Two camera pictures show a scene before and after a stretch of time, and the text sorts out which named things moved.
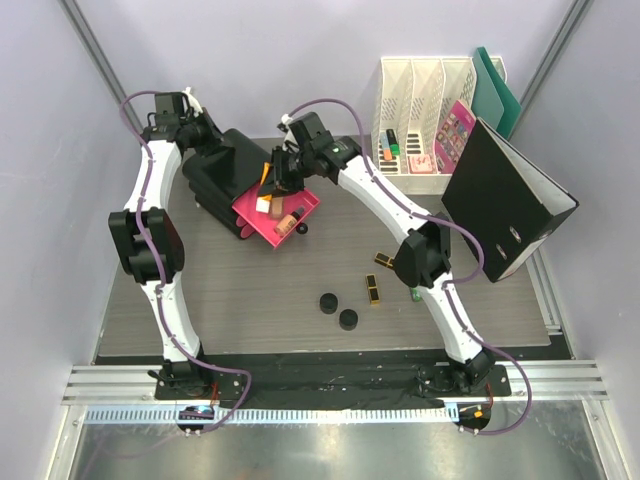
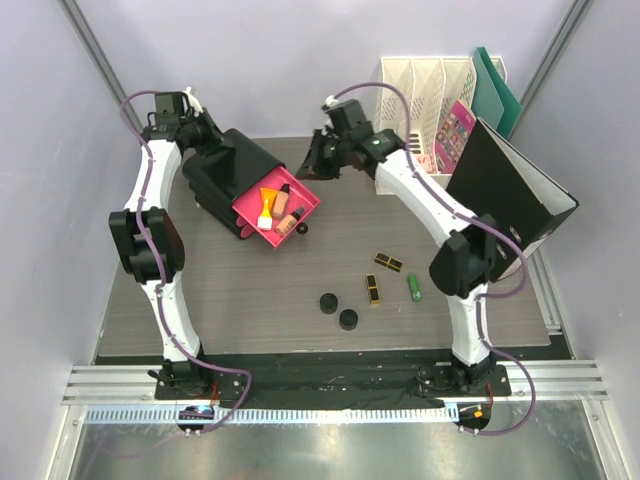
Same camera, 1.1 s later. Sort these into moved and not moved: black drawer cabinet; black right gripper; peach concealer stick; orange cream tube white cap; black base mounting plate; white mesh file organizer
Moved: black right gripper; orange cream tube white cap
Not moved: white mesh file organizer; black drawer cabinet; black base mounting plate; peach concealer stick
